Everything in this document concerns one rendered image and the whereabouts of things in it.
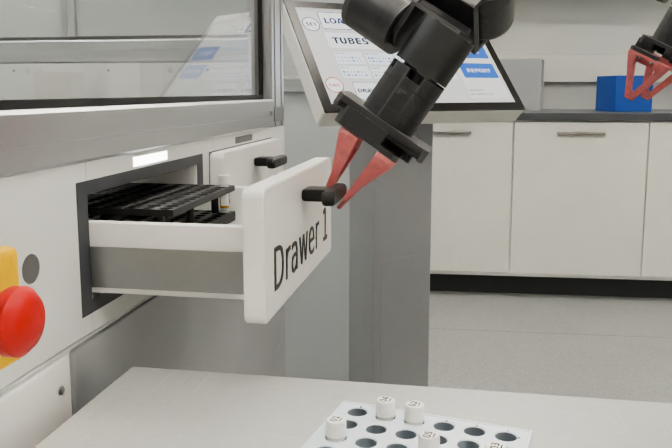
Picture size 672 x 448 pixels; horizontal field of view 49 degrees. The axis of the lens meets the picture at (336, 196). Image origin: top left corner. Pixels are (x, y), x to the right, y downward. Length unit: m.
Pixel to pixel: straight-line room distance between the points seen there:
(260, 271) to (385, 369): 1.23
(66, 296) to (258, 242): 0.16
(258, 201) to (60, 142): 0.16
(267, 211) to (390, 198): 1.12
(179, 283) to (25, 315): 0.21
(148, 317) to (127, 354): 0.05
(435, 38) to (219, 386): 0.36
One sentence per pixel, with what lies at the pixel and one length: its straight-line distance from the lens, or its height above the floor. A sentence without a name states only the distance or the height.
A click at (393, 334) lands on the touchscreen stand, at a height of 0.44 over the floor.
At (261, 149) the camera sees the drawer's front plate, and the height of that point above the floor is 0.92.
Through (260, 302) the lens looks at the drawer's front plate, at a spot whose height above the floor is 0.84.
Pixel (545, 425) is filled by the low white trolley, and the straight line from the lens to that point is 0.59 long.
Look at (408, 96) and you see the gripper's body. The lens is 0.70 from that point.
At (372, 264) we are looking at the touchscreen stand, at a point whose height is 0.61.
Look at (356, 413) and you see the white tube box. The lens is 0.51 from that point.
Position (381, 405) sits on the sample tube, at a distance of 0.49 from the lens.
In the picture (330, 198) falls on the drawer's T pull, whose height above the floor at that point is 0.91.
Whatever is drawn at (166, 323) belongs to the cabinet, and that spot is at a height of 0.76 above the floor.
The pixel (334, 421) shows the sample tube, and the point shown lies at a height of 0.81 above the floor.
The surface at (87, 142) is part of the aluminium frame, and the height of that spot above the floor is 0.96.
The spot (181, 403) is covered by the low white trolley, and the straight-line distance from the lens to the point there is 0.62.
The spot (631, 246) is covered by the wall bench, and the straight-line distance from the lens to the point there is 3.83.
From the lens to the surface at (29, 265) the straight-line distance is 0.59.
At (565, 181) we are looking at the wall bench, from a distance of 3.71.
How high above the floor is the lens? 1.00
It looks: 8 degrees down
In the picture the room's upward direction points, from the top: straight up
